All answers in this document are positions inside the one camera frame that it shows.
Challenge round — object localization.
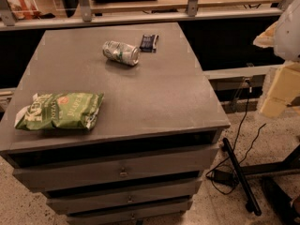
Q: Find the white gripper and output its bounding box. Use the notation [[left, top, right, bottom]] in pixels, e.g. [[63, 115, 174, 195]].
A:
[[253, 0, 300, 118]]

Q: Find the silver green 7up can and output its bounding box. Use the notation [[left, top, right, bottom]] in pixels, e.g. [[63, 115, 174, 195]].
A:
[[102, 40, 140, 67]]

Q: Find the black power adapter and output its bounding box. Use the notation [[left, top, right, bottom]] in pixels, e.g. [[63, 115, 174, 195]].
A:
[[212, 170, 234, 187]]

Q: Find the dark blue snack packet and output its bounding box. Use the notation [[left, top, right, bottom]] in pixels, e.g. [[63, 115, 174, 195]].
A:
[[140, 35, 158, 53]]

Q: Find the black metal floor bar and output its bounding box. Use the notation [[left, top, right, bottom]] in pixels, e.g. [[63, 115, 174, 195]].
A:
[[222, 138, 262, 216]]

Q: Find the middle grey drawer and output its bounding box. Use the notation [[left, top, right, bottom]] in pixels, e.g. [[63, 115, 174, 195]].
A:
[[47, 178, 202, 214]]

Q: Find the grey drawer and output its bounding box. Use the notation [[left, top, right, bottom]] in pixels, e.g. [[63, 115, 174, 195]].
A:
[[67, 197, 192, 225], [13, 144, 218, 192], [47, 178, 202, 214]]

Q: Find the bottom grey drawer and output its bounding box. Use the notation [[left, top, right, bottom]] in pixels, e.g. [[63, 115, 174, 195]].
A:
[[67, 197, 192, 225]]

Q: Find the grey metal railing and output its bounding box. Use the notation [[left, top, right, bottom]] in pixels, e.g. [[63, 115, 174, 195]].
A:
[[0, 0, 293, 31]]

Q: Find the green chip bag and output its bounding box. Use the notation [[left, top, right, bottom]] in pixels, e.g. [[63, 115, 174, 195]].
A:
[[14, 93, 104, 130]]

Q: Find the top grey drawer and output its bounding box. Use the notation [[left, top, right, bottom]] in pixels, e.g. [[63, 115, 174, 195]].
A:
[[13, 144, 218, 192]]

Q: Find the red white bag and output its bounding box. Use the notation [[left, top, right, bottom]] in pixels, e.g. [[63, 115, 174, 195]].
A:
[[7, 0, 40, 20]]

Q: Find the black power cable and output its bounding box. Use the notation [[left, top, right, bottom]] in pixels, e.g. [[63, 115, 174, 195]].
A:
[[204, 78, 268, 196]]

